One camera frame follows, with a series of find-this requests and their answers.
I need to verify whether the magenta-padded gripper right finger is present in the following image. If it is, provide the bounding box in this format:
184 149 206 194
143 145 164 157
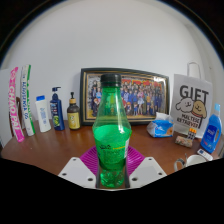
125 145 168 190

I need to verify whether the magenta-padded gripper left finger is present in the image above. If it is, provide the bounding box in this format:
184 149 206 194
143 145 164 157
58 145 100 190

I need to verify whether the green plastic drink bottle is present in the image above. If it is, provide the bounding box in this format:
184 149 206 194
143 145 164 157
92 73 133 189

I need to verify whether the blue tissue pack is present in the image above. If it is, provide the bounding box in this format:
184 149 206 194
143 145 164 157
146 112 175 138

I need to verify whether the small snack packet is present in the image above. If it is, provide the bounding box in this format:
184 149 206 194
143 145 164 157
174 135 194 148

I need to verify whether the amber pump bottle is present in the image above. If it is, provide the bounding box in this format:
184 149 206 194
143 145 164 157
66 91 81 131

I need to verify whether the dark blue pump bottle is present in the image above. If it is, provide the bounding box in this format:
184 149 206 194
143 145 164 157
49 86 66 131

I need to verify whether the white bottle with blue cap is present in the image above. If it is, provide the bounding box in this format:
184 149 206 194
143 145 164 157
35 95 52 133

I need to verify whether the blue detergent bottle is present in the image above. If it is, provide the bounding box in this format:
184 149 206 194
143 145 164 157
200 103 223 154

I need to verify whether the framed group photo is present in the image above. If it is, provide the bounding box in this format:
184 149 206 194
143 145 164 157
79 67 170 127

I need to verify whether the white paper gift bag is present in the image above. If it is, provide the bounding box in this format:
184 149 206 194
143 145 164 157
169 61 214 138

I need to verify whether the long green white box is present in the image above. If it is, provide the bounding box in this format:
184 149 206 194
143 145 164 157
19 64 37 137

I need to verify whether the long pink box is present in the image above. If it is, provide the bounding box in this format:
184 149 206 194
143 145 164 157
8 66 26 143

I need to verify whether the white flat panel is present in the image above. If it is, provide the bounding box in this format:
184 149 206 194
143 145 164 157
0 68 13 148

